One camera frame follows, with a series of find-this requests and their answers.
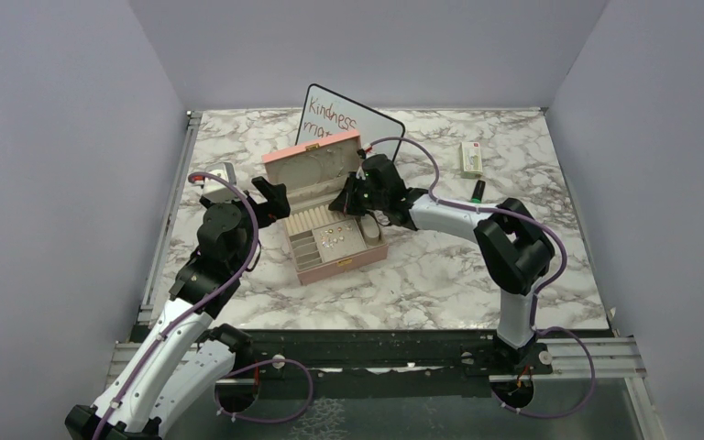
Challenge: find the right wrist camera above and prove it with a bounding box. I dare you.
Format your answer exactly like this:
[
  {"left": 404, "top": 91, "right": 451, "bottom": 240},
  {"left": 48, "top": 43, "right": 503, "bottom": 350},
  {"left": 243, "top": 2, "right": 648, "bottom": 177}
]
[{"left": 356, "top": 144, "right": 373, "bottom": 160}]

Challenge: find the beige oval cushion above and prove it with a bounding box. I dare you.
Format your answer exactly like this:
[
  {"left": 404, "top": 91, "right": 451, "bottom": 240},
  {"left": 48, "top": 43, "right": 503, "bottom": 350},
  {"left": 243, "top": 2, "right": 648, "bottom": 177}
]
[{"left": 358, "top": 215, "right": 381, "bottom": 246}]

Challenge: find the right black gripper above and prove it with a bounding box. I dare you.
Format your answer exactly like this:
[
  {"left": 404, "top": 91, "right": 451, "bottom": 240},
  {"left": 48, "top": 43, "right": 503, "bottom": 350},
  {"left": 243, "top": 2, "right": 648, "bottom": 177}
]
[{"left": 328, "top": 173, "right": 386, "bottom": 218}]

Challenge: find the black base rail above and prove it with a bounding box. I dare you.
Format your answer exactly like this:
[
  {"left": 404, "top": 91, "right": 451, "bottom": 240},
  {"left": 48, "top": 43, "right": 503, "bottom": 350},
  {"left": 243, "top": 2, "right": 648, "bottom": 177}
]
[{"left": 205, "top": 327, "right": 572, "bottom": 402}]

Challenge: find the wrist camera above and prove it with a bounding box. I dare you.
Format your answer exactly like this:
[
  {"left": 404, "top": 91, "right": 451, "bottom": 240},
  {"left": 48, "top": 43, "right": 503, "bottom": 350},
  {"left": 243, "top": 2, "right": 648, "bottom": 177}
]
[
  {"left": 202, "top": 162, "right": 237, "bottom": 204},
  {"left": 356, "top": 144, "right": 373, "bottom": 160}
]

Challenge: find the small whiteboard with writing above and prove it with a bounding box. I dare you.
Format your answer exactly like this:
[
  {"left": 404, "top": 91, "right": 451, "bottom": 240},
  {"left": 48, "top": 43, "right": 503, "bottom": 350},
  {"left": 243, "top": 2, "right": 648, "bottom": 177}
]
[{"left": 294, "top": 83, "right": 406, "bottom": 145}]

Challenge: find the pink jewelry box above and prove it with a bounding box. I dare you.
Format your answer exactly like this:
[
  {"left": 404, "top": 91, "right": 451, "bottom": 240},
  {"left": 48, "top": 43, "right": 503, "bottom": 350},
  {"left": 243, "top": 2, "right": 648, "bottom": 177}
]
[{"left": 262, "top": 130, "right": 389, "bottom": 285}]

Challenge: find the green marker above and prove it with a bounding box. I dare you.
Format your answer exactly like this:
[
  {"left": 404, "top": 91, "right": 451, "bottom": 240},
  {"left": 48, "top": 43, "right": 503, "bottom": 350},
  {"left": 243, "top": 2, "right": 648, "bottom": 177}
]
[{"left": 470, "top": 180, "right": 487, "bottom": 204}]

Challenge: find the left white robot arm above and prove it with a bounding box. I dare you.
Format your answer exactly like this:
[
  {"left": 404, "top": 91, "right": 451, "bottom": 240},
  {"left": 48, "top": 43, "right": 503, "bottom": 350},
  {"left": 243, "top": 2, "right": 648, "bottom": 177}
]
[{"left": 64, "top": 172, "right": 291, "bottom": 439}]

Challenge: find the small white card box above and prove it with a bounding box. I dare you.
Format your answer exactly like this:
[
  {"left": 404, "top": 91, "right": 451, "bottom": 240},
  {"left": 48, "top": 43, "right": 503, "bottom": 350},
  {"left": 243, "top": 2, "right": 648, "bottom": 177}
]
[{"left": 460, "top": 142, "right": 483, "bottom": 179}]

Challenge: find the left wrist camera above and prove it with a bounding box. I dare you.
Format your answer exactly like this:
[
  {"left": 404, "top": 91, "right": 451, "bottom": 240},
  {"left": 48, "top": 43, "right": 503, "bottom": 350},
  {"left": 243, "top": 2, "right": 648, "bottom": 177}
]
[{"left": 202, "top": 162, "right": 237, "bottom": 204}]

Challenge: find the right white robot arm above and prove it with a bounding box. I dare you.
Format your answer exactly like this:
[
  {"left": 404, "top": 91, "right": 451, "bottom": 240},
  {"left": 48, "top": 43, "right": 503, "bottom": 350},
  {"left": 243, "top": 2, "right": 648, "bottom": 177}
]
[{"left": 329, "top": 154, "right": 556, "bottom": 373}]

